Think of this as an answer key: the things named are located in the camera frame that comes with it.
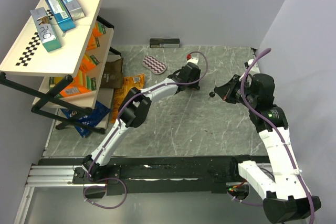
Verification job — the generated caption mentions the black-headed key bunch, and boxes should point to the black-headed key bunch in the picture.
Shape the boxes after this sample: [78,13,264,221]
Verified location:
[209,80,216,98]

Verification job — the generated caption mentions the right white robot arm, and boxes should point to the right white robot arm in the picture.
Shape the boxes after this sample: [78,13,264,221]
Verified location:
[211,73,321,223]

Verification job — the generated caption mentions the orange boxes on shelf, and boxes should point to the orange boxes on shelf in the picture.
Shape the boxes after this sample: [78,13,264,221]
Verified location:
[56,22,106,98]

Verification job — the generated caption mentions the aluminium rail frame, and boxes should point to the aluminium rail frame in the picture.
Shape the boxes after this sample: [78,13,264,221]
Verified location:
[13,162,316,224]

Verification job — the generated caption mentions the silver box near back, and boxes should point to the silver box near back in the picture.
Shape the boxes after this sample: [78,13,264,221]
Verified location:
[61,0,85,21]

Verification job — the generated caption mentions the beige folding shelf rack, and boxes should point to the beige folding shelf rack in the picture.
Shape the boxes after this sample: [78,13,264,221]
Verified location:
[1,0,114,134]

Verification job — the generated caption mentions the orange black padlock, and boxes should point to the orange black padlock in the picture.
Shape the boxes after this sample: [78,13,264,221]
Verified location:
[189,83,201,90]

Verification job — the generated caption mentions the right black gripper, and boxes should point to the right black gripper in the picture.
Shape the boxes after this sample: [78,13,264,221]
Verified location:
[215,74,257,109]

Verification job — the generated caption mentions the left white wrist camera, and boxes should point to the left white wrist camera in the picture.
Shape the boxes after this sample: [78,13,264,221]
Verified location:
[186,54,199,65]

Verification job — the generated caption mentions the brown coffee bag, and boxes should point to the brown coffee bag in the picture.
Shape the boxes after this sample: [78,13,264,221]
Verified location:
[100,58,123,89]

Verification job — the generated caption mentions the black rectangular box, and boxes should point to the black rectangular box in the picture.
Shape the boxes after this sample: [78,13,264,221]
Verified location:
[149,38,180,49]

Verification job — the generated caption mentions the pink wavy sponge pad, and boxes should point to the pink wavy sponge pad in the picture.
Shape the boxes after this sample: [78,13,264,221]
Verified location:
[142,56,167,75]

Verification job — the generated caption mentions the silver teal box front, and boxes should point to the silver teal box front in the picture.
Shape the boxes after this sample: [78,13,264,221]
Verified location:
[30,7,61,52]

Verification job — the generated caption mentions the orange snack bag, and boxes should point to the orange snack bag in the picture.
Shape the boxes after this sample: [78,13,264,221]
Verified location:
[110,73,145,124]

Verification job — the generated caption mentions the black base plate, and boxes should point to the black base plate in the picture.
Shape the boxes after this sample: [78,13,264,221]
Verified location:
[72,154,259,197]

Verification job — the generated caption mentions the blue carton box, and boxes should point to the blue carton box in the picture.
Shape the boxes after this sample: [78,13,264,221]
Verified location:
[45,0,76,32]

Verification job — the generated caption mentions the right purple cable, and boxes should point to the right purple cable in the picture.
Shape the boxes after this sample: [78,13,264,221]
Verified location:
[230,47,316,224]

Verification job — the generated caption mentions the blue snack bag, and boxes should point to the blue snack bag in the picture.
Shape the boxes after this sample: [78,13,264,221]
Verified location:
[75,101,111,138]

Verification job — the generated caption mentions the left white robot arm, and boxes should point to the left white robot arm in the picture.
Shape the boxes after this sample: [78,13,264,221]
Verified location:
[82,57,202,183]

